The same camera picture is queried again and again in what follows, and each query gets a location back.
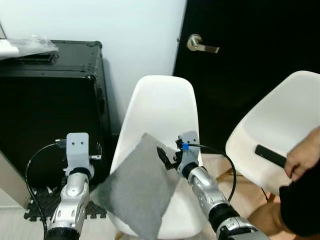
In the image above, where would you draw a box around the brass lever door handle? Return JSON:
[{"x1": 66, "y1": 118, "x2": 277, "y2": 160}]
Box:
[{"x1": 186, "y1": 33, "x2": 221, "y2": 54}]

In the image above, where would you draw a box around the person's hand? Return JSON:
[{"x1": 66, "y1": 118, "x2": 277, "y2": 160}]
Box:
[{"x1": 283, "y1": 141, "x2": 314, "y2": 182}]

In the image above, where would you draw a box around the grey fabric pillow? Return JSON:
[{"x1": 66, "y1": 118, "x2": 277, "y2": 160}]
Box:
[{"x1": 92, "y1": 132, "x2": 181, "y2": 240}]

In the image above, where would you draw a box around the person's leg with black shorts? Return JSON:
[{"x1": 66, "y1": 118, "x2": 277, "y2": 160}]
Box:
[{"x1": 247, "y1": 164, "x2": 320, "y2": 239}]

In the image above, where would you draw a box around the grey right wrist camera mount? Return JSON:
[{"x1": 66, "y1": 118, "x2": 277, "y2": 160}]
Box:
[{"x1": 177, "y1": 131, "x2": 201, "y2": 168}]

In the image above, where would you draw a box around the black door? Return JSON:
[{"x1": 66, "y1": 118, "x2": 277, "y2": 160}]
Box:
[{"x1": 172, "y1": 0, "x2": 320, "y2": 153}]

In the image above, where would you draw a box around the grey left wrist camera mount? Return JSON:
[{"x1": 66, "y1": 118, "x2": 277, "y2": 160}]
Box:
[{"x1": 65, "y1": 132, "x2": 92, "y2": 173}]

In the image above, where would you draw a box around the black foam floor mat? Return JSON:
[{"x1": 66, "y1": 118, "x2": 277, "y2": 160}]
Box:
[{"x1": 22, "y1": 186, "x2": 109, "y2": 223}]

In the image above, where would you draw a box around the white plastic shell chair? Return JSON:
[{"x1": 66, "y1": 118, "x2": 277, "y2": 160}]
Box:
[
  {"x1": 109, "y1": 75, "x2": 204, "y2": 240},
  {"x1": 225, "y1": 70, "x2": 320, "y2": 197}
]

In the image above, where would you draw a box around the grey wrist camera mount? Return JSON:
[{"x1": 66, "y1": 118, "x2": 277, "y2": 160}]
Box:
[
  {"x1": 177, "y1": 131, "x2": 201, "y2": 168},
  {"x1": 65, "y1": 132, "x2": 92, "y2": 173}
]

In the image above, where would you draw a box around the black phone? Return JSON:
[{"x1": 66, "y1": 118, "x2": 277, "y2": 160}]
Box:
[{"x1": 254, "y1": 144, "x2": 288, "y2": 168}]

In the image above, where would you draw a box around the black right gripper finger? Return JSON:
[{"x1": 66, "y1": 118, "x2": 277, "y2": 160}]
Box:
[{"x1": 156, "y1": 145, "x2": 173, "y2": 167}]

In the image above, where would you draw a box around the clear plastic bag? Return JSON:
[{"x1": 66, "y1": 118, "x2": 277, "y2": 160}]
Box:
[{"x1": 0, "y1": 34, "x2": 60, "y2": 62}]

